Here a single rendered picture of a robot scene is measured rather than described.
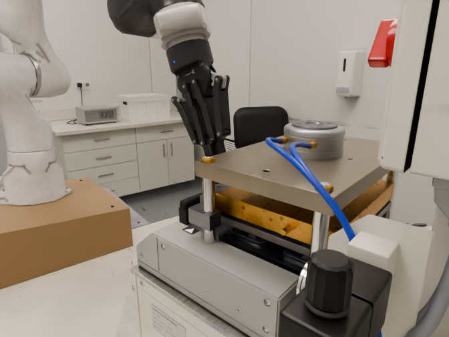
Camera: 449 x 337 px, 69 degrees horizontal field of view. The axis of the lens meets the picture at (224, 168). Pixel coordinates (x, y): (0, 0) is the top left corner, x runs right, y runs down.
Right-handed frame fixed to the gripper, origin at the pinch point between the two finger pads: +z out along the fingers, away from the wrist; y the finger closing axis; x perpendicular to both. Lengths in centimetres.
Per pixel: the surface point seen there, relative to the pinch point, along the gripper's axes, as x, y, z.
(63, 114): -89, 265, -68
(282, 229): 11.7, -18.8, 8.0
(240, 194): 8.5, -11.1, 4.3
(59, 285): 17.6, 41.2, 18.4
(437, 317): 14.2, -32.8, 14.1
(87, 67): -116, 250, -105
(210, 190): 12.8, -10.4, 2.4
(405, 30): 16.2, -35.1, -6.6
